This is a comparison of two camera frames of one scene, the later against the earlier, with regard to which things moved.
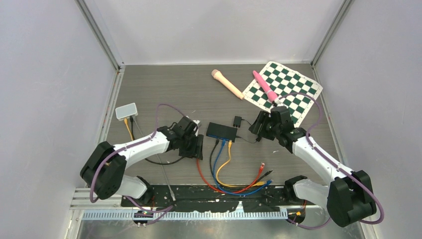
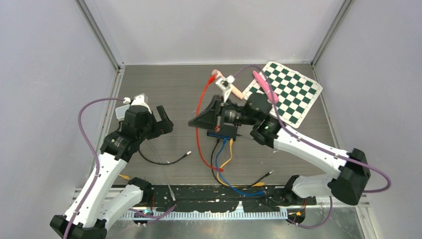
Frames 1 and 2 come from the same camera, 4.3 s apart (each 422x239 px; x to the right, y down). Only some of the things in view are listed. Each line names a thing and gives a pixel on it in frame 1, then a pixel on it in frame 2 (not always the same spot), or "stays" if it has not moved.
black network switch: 221,132 stays
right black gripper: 262,118 -> 207,119
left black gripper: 195,151 -> 163,126
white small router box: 126,111 stays
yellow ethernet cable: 255,184 stays
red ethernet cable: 232,192 -> 210,80
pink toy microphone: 271,95 stays
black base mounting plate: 201,198 stays
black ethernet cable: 224,185 stays
